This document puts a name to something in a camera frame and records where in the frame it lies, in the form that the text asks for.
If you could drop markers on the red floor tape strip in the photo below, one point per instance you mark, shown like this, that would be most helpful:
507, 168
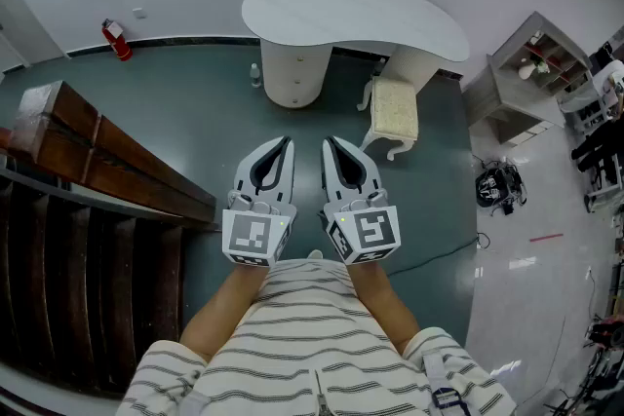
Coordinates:
546, 238

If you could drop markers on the person's striped shirt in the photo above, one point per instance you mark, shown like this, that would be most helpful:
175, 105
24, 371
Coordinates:
312, 346

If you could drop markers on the white curved desk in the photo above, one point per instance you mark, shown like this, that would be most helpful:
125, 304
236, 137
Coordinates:
341, 10

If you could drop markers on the black equipment bundle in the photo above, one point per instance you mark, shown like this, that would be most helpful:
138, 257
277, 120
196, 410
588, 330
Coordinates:
499, 187

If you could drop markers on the white vase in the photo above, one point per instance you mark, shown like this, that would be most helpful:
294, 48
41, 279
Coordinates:
526, 72

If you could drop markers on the person's left forearm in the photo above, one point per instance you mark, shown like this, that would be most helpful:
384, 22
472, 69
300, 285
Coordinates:
219, 312

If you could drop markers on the red fire extinguisher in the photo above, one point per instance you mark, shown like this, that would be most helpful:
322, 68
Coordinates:
119, 44

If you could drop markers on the person's right forearm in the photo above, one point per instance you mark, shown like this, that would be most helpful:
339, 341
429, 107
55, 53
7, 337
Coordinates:
380, 302

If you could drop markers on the cluttered equipment racks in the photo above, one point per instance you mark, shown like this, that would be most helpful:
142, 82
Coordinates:
604, 336

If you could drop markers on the dark brown wooden furniture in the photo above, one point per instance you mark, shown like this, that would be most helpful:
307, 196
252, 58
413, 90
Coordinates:
97, 170

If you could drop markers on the white cushioned stool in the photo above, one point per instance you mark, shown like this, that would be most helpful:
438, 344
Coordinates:
395, 112

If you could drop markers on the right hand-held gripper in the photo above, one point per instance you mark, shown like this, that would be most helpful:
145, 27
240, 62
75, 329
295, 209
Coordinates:
373, 231

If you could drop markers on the clear water bottle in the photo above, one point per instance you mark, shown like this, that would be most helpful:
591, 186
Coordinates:
255, 77

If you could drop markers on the white wall socket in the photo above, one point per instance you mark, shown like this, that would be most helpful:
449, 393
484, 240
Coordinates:
139, 13

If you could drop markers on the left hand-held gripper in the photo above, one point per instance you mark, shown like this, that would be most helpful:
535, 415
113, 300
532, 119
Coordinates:
248, 234

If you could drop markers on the grey shelf cabinet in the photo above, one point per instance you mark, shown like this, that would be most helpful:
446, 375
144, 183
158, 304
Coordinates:
517, 102

